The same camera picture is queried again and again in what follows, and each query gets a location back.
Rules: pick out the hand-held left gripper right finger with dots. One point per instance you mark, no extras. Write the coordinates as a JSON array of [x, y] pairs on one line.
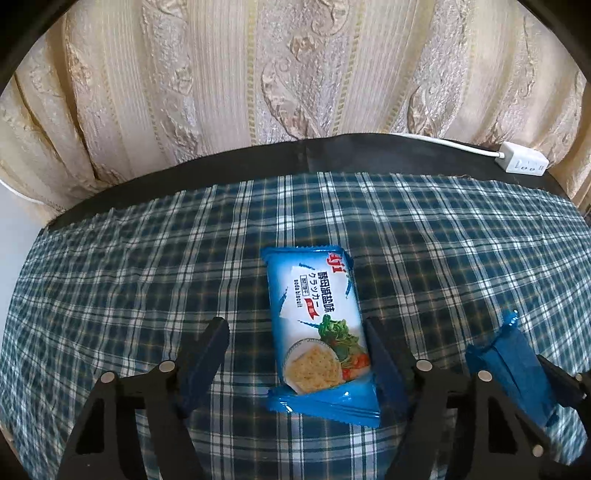
[[388, 369]]

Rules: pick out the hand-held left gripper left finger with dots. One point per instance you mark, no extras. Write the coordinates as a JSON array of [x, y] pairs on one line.
[[207, 355]]

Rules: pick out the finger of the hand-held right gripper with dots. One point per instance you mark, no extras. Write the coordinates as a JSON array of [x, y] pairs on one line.
[[565, 385]]

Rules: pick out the plain blue snack packet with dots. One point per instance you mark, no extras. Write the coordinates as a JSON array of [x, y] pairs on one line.
[[512, 364]]

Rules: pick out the blue cracker packet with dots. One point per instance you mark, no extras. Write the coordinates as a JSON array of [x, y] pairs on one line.
[[318, 323]]

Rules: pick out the blue plaid tablecloth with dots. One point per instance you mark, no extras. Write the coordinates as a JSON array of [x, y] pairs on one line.
[[138, 277]]

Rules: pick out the white power strip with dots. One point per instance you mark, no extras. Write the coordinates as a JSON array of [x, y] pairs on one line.
[[524, 159]]

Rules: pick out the beige patterned curtain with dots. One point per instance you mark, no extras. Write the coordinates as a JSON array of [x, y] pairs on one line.
[[295, 69]]

